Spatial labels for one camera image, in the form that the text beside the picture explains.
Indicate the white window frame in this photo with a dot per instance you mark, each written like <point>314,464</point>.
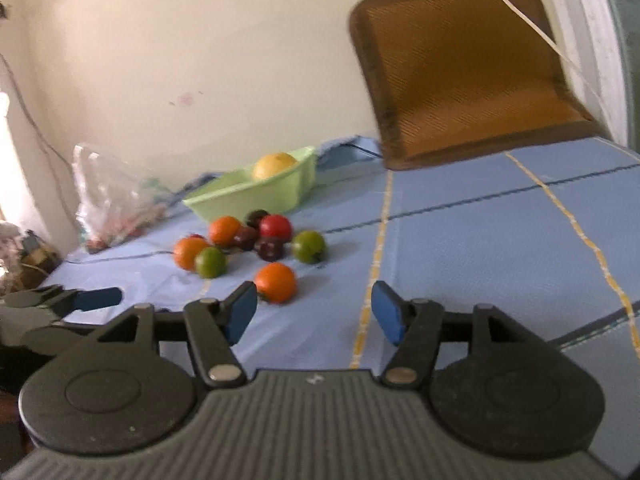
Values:
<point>585,35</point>

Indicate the red apple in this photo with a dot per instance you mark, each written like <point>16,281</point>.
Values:
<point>275,227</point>

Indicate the green citrus fruit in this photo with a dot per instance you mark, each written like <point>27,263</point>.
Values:
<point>309,246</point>
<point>210,263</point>

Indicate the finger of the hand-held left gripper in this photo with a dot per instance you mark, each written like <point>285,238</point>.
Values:
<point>100,298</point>
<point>60,337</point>

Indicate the clear plastic bag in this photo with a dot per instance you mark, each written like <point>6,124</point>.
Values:
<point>110,200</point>

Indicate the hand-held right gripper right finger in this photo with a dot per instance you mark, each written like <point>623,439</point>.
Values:
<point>387,312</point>

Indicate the dark purple plum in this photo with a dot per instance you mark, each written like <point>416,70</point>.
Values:
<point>270,250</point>
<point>245,238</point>
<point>256,217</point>

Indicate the blue striped bedsheet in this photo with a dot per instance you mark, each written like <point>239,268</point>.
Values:
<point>475,240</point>

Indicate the large yellow citrus fruit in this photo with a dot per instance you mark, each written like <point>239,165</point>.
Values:
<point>275,165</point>

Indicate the orange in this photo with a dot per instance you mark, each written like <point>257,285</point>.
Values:
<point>275,282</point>
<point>187,254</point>
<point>224,230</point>

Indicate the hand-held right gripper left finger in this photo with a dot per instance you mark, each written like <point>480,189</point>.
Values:
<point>241,312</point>

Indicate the light green plastic bowl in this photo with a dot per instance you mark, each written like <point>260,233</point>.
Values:
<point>240,195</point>

